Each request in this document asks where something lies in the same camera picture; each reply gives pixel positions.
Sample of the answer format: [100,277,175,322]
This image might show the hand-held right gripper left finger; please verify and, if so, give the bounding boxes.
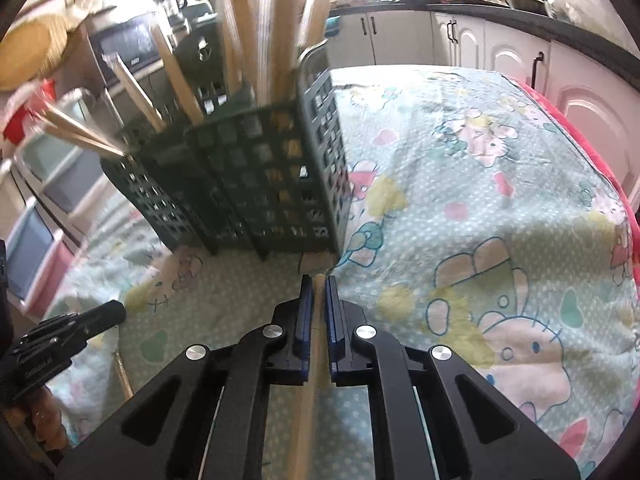
[52,274,317,480]

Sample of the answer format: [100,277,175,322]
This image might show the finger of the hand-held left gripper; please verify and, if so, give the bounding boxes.
[74,300,128,342]

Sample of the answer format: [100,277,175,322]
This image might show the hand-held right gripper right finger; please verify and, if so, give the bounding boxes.
[325,275,583,480]

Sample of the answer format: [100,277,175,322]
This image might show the chopstick pair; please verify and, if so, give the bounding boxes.
[290,271,328,480]

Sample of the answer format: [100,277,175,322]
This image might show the green plastic utensil basket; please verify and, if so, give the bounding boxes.
[100,42,351,261]

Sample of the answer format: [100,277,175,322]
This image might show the group of chopsticks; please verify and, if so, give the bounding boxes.
[35,0,337,160]

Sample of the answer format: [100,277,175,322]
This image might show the person's left hand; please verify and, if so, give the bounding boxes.
[12,385,70,456]

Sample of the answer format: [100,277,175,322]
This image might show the pastel plastic drawer cabinet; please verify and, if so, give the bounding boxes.
[15,90,126,226]
[0,195,81,316]

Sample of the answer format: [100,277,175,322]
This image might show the cartoon cat printed blanket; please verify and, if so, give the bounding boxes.
[45,65,640,480]

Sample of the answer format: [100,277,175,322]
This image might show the red plastic basin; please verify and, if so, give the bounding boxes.
[2,77,56,146]

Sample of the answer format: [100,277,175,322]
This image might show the round bamboo sieve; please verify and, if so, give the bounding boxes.
[0,12,76,93]

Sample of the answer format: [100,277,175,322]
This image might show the black microwave oven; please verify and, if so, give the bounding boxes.
[87,10,166,86]

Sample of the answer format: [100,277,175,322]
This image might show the white kitchen base cabinets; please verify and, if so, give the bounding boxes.
[325,10,640,196]

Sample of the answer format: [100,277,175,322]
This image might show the pink fleece blanket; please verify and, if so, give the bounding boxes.
[505,75,640,281]

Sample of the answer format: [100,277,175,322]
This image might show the black blender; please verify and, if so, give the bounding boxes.
[152,0,189,19]

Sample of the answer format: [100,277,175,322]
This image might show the black kitchen countertop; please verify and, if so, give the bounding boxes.
[327,0,640,61]

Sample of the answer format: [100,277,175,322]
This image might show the steel pan with lid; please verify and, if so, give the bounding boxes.
[502,0,551,15]

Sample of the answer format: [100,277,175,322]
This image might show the large crumpled plastic bag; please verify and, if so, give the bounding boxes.
[550,0,616,26]

